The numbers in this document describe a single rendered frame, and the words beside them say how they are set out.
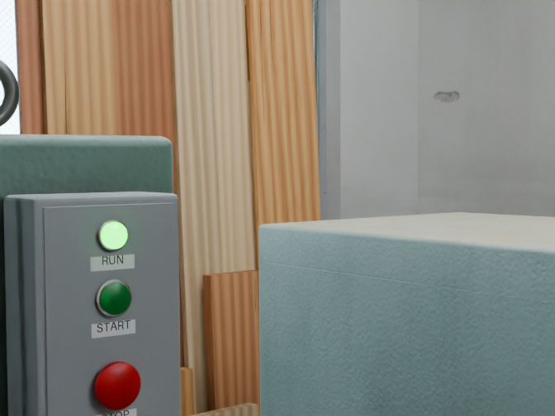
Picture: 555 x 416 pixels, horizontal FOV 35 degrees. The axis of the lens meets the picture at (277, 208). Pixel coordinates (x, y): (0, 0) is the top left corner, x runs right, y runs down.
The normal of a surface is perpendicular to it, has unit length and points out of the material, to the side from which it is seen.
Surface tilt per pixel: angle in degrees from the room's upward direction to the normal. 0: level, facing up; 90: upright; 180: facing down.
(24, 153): 90
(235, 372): 87
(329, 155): 90
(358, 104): 90
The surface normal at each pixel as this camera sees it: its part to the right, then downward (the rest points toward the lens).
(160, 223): 0.57, 0.04
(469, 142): -0.78, 0.04
